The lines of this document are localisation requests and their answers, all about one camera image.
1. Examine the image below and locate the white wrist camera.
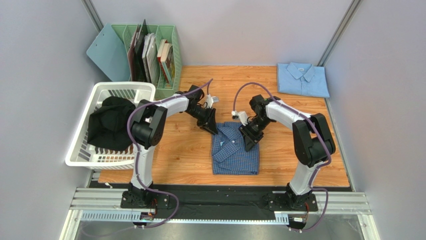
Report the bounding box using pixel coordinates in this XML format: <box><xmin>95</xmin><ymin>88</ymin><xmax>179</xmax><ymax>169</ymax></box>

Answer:
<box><xmin>231</xmin><ymin>110</ymin><xmax>249</xmax><ymax>126</ymax></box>
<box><xmin>203</xmin><ymin>94</ymin><xmax>219</xmax><ymax>109</ymax></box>

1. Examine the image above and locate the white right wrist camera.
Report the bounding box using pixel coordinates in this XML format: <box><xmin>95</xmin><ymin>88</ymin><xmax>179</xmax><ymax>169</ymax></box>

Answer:
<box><xmin>231</xmin><ymin>110</ymin><xmax>249</xmax><ymax>126</ymax></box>

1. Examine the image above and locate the folded light blue shirt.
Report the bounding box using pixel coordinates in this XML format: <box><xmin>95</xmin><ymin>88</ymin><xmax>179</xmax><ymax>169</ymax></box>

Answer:
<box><xmin>277</xmin><ymin>62</ymin><xmax>330</xmax><ymax>99</ymax></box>

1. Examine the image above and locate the white paper folder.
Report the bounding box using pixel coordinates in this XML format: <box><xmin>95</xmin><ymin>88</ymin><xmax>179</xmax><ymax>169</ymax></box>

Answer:
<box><xmin>141</xmin><ymin>33</ymin><xmax>160</xmax><ymax>86</ymax></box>

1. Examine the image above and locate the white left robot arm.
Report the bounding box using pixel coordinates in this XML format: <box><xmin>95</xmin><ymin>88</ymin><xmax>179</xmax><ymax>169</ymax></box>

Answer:
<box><xmin>121</xmin><ymin>85</ymin><xmax>219</xmax><ymax>208</ymax></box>

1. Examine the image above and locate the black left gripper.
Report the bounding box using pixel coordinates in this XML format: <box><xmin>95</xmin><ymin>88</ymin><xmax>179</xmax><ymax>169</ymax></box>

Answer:
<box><xmin>186</xmin><ymin>104</ymin><xmax>219</xmax><ymax>135</ymax></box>

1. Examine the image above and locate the green plastic file rack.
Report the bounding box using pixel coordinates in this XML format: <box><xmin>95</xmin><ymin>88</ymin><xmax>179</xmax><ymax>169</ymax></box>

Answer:
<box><xmin>110</xmin><ymin>23</ymin><xmax>183</xmax><ymax>101</ymax></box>

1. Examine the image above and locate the light blue clipboard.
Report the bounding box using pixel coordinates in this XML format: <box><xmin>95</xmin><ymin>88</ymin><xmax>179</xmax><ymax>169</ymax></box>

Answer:
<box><xmin>86</xmin><ymin>23</ymin><xmax>131</xmax><ymax>82</ymax></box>

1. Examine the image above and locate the blue checked long sleeve shirt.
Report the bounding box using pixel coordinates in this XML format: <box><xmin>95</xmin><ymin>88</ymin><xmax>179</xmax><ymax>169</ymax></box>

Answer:
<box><xmin>211</xmin><ymin>121</ymin><xmax>260</xmax><ymax>176</ymax></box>

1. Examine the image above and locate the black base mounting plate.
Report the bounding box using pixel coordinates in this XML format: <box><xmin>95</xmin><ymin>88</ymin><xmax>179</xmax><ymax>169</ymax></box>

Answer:
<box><xmin>75</xmin><ymin>183</ymin><xmax>319</xmax><ymax>221</ymax></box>

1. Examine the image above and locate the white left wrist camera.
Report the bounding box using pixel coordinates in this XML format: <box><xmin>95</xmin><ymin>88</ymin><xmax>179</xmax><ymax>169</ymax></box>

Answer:
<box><xmin>203</xmin><ymin>94</ymin><xmax>219</xmax><ymax>109</ymax></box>

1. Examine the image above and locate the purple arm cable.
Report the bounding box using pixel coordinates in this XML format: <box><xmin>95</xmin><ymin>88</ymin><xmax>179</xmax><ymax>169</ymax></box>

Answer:
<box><xmin>126</xmin><ymin>78</ymin><xmax>215</xmax><ymax>231</ymax></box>
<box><xmin>232</xmin><ymin>82</ymin><xmax>334</xmax><ymax>233</ymax></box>

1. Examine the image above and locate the dark brown folder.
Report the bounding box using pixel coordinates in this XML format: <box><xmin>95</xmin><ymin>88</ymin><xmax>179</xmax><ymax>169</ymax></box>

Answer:
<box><xmin>127</xmin><ymin>20</ymin><xmax>149</xmax><ymax>83</ymax></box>

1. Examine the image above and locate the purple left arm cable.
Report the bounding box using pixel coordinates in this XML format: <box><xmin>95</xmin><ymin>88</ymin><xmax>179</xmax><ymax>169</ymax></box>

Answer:
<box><xmin>126</xmin><ymin>78</ymin><xmax>215</xmax><ymax>231</ymax></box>

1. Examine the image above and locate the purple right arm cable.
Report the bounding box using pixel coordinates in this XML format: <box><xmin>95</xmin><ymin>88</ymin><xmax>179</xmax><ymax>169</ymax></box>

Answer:
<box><xmin>232</xmin><ymin>82</ymin><xmax>334</xmax><ymax>233</ymax></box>

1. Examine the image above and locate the red spine book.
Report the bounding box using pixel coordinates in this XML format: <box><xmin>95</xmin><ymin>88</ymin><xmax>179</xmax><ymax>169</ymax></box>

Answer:
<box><xmin>157</xmin><ymin>39</ymin><xmax>176</xmax><ymax>86</ymax></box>

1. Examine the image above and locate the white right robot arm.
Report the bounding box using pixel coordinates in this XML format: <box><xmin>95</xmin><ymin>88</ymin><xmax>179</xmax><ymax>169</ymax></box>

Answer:
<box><xmin>232</xmin><ymin>94</ymin><xmax>336</xmax><ymax>209</ymax></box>

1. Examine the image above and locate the white plastic laundry basket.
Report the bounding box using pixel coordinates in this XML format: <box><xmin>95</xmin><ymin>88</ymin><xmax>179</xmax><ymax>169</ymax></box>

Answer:
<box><xmin>65</xmin><ymin>81</ymin><xmax>156</xmax><ymax>170</ymax></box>

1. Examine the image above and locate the black shirt in basket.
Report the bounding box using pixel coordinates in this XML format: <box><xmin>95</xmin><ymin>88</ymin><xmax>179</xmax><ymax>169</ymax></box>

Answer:
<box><xmin>87</xmin><ymin>96</ymin><xmax>136</xmax><ymax>151</ymax></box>

